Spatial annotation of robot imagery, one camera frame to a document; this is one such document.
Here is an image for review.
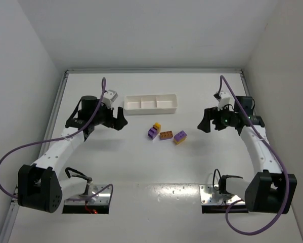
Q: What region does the purple lego plate brick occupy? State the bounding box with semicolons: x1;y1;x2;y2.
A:
174;130;187;141

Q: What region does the yellow butterfly lego brick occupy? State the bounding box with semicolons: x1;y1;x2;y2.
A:
174;137;187;145

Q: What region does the purple curved lego piece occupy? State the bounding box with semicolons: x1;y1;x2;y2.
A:
148;127;158;140

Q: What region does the brown lego brick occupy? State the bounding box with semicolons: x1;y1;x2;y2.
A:
159;131;173;140

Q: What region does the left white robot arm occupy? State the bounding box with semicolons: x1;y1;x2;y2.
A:
17;90;127;213

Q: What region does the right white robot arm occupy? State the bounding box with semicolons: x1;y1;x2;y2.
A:
197;92;297;214

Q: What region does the white three-compartment tray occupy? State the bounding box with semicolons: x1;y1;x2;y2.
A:
124;94;178;115

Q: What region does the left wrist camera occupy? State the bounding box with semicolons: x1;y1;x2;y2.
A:
102;90;118;109

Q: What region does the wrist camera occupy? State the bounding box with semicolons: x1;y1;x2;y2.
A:
214;91;231;110
102;90;118;109

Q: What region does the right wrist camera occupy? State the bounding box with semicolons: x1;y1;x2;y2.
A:
214;91;231;110

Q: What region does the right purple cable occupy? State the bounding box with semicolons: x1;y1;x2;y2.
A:
219;74;291;234

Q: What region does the purple cable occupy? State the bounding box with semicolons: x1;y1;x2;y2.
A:
219;74;291;234
0;77;114;202

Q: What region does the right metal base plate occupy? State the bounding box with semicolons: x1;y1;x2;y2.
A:
199;184;241;206

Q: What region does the metal base plate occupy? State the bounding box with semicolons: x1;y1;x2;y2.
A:
199;184;241;206
64;184;114;206

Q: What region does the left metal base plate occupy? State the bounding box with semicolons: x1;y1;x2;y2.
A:
64;184;114;206

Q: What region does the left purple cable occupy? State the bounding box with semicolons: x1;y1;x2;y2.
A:
0;77;114;202

